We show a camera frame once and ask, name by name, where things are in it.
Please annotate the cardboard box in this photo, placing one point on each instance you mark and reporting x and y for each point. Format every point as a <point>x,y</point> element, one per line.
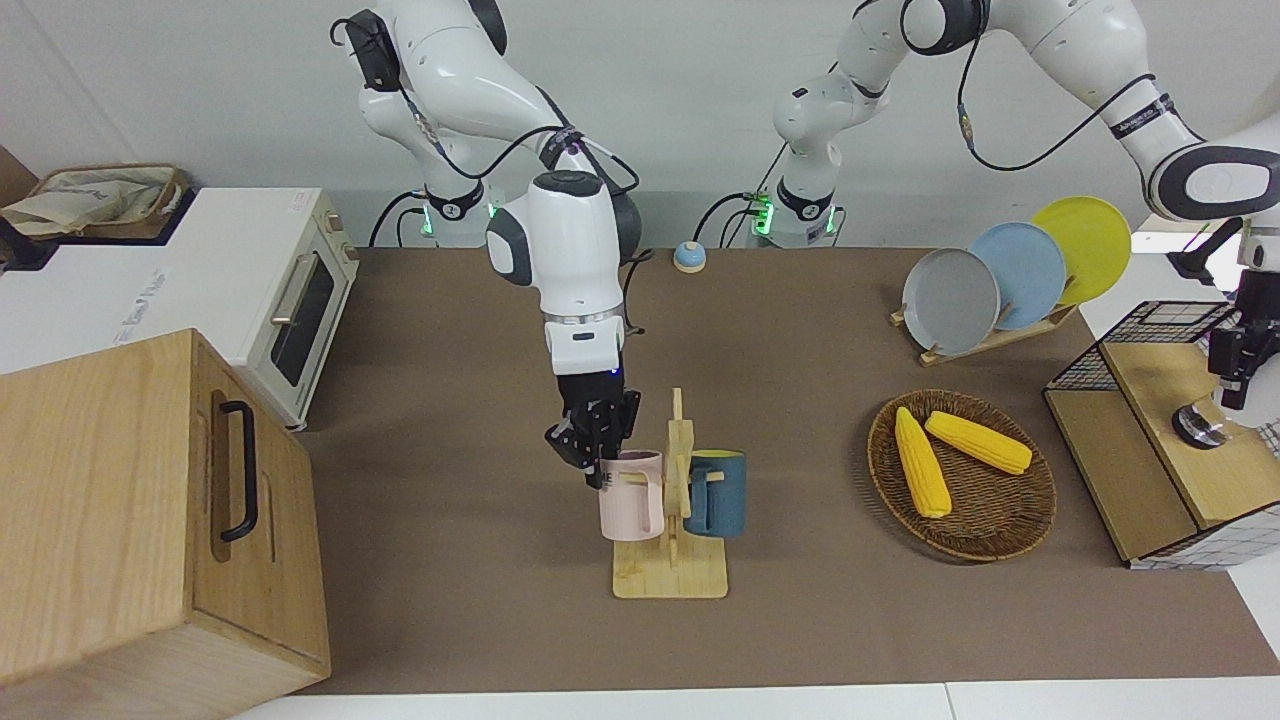
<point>170,205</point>

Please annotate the wooden cabinet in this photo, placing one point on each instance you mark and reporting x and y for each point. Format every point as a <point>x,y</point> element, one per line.
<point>110,520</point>

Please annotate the brown wicker basket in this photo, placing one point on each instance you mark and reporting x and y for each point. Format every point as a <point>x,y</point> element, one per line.
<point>985,520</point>

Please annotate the yellow plate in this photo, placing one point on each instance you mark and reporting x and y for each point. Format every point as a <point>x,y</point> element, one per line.
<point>1095,235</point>

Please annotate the light blue plate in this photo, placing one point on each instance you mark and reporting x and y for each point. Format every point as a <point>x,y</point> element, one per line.
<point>1030,270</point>

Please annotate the beige paper bag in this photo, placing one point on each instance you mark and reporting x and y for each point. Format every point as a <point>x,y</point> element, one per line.
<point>80,200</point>

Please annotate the dark teal mug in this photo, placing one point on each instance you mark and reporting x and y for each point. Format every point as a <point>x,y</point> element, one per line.
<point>722,500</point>

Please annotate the pink mug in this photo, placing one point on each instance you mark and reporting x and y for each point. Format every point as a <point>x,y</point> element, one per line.
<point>630,505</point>

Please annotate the wooden plate rack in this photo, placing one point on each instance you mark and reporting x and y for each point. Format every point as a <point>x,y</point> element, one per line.
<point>1010,335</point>

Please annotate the grey plate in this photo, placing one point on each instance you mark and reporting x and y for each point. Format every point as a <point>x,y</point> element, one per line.
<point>948,300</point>

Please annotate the yellow corn cob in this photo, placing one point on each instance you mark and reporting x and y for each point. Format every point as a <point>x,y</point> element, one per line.
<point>980,442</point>
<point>925,470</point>

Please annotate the small blue bell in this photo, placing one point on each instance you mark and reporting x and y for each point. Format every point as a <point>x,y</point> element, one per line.
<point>689,258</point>

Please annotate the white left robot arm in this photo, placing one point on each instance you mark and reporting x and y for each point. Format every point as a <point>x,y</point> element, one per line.
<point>1200,180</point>

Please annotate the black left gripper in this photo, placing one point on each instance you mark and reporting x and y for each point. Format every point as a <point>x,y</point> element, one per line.
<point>1260,290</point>

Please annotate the wooden mug rack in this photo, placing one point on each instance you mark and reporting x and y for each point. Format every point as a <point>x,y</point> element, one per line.
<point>670,575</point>

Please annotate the white toaster oven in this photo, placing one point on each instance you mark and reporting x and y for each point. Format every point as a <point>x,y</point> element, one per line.
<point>200,270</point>

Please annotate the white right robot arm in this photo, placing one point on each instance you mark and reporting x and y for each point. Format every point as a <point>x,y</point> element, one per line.
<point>560,240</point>

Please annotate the brown table mat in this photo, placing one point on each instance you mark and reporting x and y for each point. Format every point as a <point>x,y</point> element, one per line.
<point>480,400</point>

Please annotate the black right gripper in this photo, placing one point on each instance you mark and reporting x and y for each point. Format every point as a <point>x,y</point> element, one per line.
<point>595,410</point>

